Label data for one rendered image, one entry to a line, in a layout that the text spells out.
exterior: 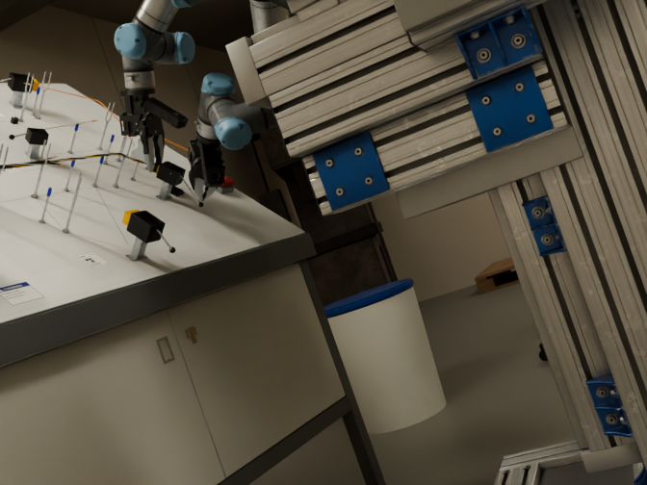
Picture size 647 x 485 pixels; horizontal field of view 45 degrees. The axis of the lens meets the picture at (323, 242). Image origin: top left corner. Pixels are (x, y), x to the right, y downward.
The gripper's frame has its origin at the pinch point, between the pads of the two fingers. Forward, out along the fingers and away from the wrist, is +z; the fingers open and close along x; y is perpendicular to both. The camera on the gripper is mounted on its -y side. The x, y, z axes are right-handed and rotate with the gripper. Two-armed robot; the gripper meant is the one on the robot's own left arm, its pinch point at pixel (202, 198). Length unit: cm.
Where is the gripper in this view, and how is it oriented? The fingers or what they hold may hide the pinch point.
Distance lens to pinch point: 205.3
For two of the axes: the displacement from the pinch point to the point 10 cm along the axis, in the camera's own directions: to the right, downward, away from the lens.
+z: -2.3, 7.1, 6.7
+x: -9.1, 0.8, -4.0
